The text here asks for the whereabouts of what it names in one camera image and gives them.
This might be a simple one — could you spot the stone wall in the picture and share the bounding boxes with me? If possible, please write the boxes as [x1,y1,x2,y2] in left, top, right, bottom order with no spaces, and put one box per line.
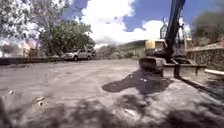
[185,45,224,72]

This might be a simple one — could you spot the grey paved lot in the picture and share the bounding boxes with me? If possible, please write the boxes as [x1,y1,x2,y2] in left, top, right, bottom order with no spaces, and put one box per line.
[0,58,224,128]

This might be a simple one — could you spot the hillside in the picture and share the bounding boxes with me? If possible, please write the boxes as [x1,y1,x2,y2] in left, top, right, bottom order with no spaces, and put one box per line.
[94,39,148,60]

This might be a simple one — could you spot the low dark wall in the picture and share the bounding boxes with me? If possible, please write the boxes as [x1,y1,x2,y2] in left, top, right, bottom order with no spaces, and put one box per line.
[0,56,66,66]

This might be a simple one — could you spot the dark excavator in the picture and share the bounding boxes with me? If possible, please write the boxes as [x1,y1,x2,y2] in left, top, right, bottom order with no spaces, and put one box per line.
[138,0,208,79]

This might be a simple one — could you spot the white car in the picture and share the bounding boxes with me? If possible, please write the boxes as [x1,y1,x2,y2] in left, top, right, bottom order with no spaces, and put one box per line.
[61,48,93,62]

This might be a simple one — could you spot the group of green trees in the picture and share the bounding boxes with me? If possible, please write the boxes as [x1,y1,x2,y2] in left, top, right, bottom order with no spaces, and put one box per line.
[0,0,98,58]

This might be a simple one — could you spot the white pipe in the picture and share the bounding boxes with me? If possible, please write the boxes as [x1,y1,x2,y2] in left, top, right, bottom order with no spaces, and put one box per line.
[203,68,224,77]

